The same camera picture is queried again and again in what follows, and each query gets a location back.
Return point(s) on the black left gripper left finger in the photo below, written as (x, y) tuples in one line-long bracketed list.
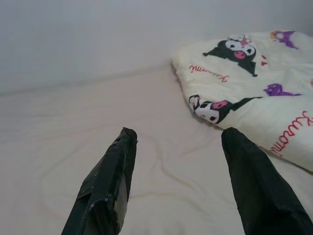
[(107, 186)]

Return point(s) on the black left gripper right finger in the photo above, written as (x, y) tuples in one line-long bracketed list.
[(254, 191)]

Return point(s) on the mattress with cream sheet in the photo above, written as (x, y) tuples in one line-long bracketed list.
[(61, 134)]

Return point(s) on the cream cartoon print blanket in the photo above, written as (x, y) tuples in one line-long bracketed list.
[(269, 80)]

